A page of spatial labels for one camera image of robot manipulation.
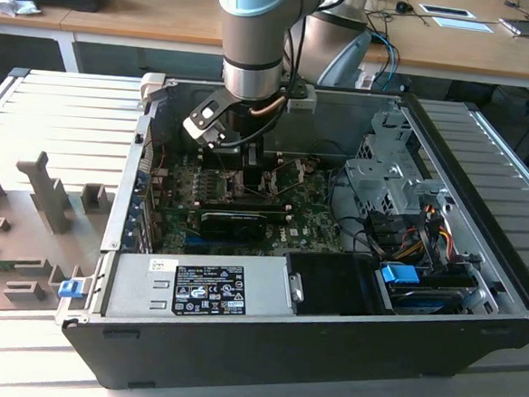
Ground black open PC case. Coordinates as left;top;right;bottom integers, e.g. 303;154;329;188
50;67;529;397

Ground black RAM slots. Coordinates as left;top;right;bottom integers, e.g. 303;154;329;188
198;192;293;223
201;147;283;173

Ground blue disk carrier tab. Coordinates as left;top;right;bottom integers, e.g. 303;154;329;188
380;261;420;288

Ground black plastic shroud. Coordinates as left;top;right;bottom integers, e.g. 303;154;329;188
279;248;400;323

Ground silver metal drive cage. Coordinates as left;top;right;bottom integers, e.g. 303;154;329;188
340;107;457;221

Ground small blue latch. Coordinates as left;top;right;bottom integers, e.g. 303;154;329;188
57;278;82;299

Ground hard disk in bay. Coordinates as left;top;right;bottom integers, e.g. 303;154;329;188
386;279;466;319

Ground beige case latch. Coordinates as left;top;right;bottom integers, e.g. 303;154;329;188
138;71;168;111

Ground blue cable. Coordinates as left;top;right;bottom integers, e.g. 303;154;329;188
367;31;402;93

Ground black graphics card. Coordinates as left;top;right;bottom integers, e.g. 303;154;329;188
197;208;269;244

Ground green motherboard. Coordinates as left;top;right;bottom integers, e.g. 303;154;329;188
145;144;354;266

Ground yellow and red wires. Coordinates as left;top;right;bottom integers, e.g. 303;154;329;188
390;207;458;267

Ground white paper sheet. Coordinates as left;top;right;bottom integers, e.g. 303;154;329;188
429;15;498;34

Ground grey-brown parts rack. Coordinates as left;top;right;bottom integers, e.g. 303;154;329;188
0;148;117;323

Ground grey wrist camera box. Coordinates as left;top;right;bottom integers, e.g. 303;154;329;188
286;84;318;116

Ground long wooden desk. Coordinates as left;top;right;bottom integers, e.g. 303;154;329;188
0;0;529;107

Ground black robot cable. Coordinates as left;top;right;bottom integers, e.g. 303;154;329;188
220;0;309;154

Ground white desk cable hatch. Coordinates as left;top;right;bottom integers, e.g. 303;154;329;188
418;3;477;19

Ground CPU socket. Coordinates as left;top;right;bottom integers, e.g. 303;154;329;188
221;168;282;206

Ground silver power supply with label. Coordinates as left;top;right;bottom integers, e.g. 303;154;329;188
101;244;298;329

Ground metal socket cover frame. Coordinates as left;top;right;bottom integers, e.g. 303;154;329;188
264;156;307;198

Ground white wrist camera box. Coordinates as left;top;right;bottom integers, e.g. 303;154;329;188
180;97;230;150

